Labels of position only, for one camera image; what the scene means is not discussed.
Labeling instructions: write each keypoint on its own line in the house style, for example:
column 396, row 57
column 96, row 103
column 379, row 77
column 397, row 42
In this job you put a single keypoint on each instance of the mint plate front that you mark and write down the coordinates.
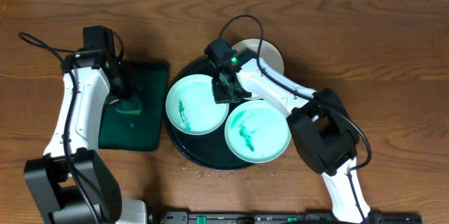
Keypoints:
column 256, row 132

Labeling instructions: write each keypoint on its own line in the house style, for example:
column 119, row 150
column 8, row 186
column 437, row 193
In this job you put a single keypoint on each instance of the black rectangular water tray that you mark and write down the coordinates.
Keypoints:
column 138, row 132

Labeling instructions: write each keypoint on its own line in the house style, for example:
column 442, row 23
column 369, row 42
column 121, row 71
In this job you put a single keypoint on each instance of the white plate rear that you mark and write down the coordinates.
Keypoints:
column 269, row 53

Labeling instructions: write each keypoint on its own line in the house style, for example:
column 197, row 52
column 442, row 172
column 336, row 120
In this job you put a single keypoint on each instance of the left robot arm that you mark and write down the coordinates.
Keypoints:
column 70, row 183

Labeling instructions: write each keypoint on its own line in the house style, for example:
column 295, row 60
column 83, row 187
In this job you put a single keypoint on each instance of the mint plate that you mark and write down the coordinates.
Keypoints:
column 191, row 107
column 256, row 132

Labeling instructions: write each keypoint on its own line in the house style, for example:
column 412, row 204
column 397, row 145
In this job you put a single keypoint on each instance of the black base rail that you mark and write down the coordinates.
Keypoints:
column 182, row 217

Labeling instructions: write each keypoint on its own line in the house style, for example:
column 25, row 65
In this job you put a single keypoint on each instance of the green scrubbing sponge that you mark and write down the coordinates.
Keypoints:
column 130, row 106

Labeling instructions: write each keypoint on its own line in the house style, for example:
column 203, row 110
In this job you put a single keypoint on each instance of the round black serving tray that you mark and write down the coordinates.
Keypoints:
column 210, row 150

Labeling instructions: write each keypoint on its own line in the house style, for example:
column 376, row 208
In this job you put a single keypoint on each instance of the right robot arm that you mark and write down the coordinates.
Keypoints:
column 324, row 135

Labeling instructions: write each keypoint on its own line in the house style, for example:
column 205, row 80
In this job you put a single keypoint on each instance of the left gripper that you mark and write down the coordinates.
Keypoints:
column 123, row 88

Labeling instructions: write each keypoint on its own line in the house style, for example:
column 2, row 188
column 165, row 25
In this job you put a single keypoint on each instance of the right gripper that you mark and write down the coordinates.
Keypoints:
column 220, row 97

